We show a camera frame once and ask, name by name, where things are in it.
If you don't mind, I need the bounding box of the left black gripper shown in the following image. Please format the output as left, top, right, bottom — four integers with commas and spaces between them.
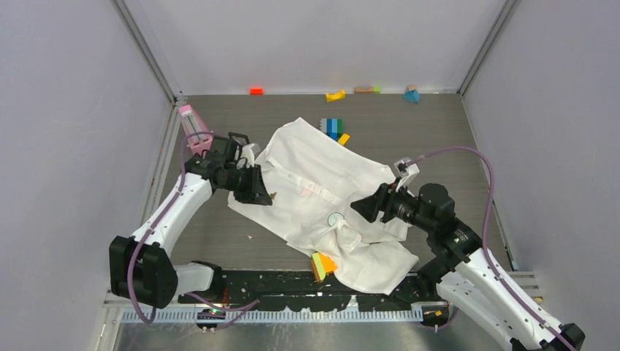
219, 163, 271, 206

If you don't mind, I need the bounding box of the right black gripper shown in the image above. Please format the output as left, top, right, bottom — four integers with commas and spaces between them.
349, 177, 434, 233

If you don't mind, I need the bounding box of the white shirt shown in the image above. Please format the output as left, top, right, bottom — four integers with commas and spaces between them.
228, 118, 419, 294

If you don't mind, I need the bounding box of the black frame display box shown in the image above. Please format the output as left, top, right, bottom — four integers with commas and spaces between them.
228, 132, 250, 148

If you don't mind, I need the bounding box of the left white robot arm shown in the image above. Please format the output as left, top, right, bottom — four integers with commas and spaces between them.
109, 132, 273, 309

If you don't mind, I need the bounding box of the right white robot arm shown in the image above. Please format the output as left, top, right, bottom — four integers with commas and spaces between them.
350, 183, 585, 350

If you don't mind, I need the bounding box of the small yellow block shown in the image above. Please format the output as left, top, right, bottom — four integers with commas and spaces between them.
338, 133, 350, 146

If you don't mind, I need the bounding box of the orange yellow block pile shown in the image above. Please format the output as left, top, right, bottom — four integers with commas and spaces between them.
311, 252, 338, 283

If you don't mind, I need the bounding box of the grey blue green block stack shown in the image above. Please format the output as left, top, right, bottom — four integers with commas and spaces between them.
320, 118, 344, 140

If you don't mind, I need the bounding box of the pink metronome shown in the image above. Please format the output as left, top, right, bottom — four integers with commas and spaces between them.
179, 105, 213, 154

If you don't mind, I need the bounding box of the yellow arch block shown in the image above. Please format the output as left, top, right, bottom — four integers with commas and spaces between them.
325, 89, 347, 102

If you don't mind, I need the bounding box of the tan and green block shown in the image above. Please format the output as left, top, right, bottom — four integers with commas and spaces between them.
354, 86, 381, 94

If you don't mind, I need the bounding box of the blue triangle block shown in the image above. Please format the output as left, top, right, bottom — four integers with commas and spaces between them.
403, 85, 421, 103

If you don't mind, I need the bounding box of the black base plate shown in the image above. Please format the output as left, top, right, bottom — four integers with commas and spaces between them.
195, 266, 456, 318

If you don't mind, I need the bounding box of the red block at wall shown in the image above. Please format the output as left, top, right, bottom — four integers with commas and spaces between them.
249, 87, 264, 95

